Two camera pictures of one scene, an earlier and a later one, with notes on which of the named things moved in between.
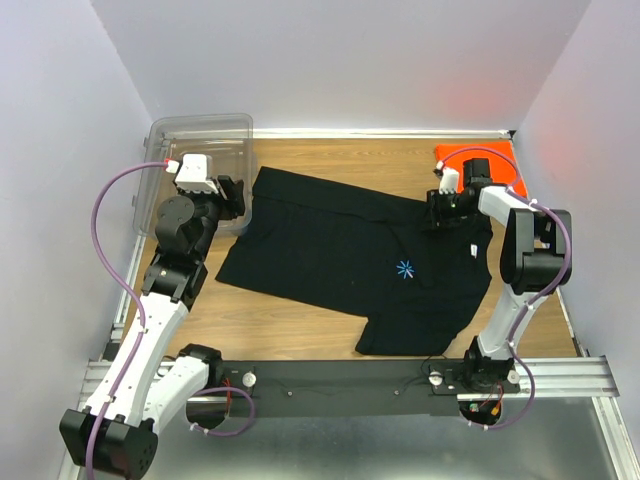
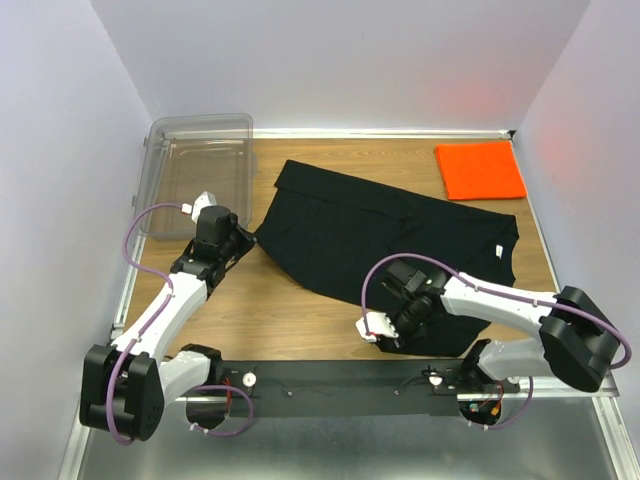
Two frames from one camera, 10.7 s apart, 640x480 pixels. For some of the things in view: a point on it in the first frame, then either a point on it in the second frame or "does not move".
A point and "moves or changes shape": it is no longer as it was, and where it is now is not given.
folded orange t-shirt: [503, 166] does not move
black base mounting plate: [348, 387] does not move
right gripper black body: [448, 209] to [408, 323]
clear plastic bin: [227, 138] does not move
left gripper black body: [225, 209] to [238, 244]
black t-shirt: [366, 253] moves or changes shape
